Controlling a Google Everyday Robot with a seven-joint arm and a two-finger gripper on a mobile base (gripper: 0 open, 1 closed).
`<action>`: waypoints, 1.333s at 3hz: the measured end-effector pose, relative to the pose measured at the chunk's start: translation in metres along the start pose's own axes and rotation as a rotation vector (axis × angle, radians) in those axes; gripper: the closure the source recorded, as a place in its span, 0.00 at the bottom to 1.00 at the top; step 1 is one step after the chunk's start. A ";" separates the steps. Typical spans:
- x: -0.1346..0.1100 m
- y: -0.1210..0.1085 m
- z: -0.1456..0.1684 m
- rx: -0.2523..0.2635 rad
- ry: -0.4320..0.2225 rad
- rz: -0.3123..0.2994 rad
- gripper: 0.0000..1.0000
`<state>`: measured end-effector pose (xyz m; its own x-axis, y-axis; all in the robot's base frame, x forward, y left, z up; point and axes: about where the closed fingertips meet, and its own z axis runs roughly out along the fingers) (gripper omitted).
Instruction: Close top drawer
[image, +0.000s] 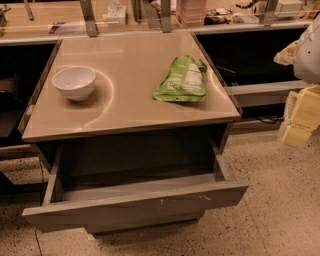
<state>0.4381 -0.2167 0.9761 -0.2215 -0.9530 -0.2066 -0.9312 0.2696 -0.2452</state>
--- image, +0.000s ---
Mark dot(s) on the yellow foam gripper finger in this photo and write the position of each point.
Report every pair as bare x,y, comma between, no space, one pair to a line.
301,116

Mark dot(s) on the grey top drawer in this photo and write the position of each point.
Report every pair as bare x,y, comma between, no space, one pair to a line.
75,201

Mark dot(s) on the grey drawer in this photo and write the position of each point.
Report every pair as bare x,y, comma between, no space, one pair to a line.
75,201
105,226

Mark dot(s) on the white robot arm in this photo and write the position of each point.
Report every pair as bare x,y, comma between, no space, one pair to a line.
307,56

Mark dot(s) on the grey bottom drawer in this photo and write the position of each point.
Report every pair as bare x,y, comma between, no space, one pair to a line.
105,226

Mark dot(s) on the grey drawer cabinet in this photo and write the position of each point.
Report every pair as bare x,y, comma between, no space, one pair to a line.
124,132

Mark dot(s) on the green snack bag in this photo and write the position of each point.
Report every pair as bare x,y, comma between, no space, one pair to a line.
185,81

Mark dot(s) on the pink plastic container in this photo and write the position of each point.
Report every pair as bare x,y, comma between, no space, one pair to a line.
191,13

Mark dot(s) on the white bowl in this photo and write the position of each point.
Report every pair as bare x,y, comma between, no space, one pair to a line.
75,83

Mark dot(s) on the grey metal rail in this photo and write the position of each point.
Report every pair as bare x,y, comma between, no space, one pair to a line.
265,93

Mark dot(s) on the grey metal post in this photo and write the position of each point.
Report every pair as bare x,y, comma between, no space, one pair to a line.
88,16
268,16
166,16

